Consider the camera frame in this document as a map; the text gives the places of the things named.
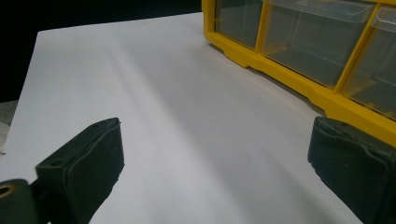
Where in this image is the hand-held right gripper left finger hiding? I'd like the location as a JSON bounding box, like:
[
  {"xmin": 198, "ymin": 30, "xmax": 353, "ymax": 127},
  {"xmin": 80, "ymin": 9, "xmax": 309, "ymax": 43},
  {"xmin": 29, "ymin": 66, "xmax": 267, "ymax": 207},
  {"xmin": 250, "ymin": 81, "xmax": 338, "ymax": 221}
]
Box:
[{"xmin": 35, "ymin": 117, "xmax": 125, "ymax": 224}]

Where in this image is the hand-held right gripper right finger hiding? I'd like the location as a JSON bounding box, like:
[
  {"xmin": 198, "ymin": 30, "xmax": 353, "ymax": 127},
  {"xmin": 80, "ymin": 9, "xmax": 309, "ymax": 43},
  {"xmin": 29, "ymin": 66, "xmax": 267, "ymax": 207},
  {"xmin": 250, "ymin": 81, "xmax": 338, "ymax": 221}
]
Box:
[{"xmin": 307, "ymin": 116, "xmax": 396, "ymax": 224}]

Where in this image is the yellow black drawer organizer cabinet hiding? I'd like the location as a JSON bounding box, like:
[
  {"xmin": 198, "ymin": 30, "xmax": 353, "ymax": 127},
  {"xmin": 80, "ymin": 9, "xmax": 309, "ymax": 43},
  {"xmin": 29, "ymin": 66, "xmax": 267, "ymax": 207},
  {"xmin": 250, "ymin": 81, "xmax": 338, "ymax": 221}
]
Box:
[{"xmin": 201, "ymin": 0, "xmax": 396, "ymax": 147}]

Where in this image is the grid of clear cabinet drawers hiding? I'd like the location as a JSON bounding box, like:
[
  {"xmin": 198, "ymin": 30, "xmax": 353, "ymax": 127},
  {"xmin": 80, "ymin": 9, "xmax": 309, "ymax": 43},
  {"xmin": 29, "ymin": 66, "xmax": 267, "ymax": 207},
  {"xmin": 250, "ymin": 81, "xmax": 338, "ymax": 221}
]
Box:
[{"xmin": 215, "ymin": 0, "xmax": 396, "ymax": 121}]

